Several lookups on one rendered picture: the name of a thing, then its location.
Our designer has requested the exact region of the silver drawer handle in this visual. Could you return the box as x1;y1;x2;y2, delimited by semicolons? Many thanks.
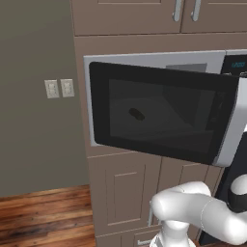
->
136;238;154;247

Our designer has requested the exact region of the brown cupboard door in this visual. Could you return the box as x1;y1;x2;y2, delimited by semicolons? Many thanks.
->
153;156;224;241
180;0;247;35
87;151;163;238
70;0;186;37

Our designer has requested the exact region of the white wall socket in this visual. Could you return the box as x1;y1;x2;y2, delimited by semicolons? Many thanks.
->
43;79;61;99
60;78;76;98

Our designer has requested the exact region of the dark food item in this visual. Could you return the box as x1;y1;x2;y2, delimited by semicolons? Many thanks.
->
127;107;146;123

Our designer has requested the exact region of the black microwave door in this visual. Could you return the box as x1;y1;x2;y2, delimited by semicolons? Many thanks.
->
88;61;247;168

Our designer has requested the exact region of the silver microwave oven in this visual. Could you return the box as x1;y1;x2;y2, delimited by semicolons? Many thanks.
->
83;48;247;148

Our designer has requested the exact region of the silver cupboard handle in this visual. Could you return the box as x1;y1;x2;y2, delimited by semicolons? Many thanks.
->
172;0;184;23
147;200;155;228
190;0;203;23

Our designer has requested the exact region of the brown drawer front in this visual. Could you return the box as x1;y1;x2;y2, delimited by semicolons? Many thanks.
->
121;225;162;247

